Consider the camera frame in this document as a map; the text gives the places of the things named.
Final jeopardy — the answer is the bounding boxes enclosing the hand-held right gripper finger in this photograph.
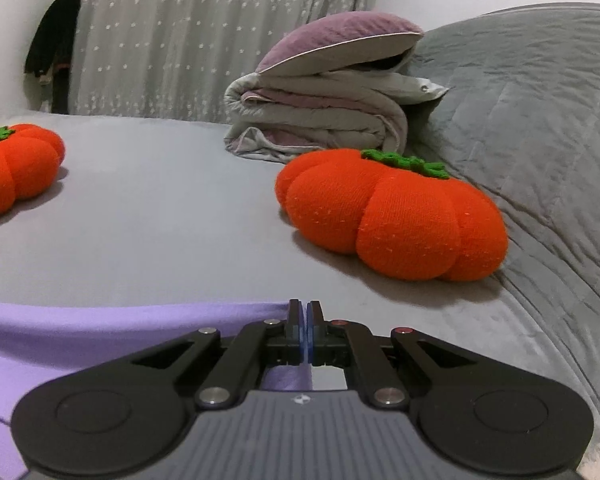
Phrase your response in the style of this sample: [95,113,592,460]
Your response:
[307,300,473,409]
[130,299,307,409]

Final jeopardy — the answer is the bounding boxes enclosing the purple pants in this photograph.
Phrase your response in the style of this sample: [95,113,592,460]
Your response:
[0,301,313,480]

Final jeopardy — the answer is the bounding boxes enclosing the orange pumpkin cushion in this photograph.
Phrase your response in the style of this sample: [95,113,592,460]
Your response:
[0,124,66,222]
[275,148,509,282]

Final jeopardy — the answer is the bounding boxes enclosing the grey quilted headboard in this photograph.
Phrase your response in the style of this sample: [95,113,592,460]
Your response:
[405,3,600,431]

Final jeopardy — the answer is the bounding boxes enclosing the purple pillow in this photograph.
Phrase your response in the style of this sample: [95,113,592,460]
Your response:
[255,11,425,75]

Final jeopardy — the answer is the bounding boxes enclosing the grey star-print curtain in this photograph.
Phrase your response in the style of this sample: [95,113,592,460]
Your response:
[67,0,381,125]

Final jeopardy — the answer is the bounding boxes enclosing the black hanging garment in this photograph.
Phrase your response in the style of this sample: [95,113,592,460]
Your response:
[24,0,82,114]

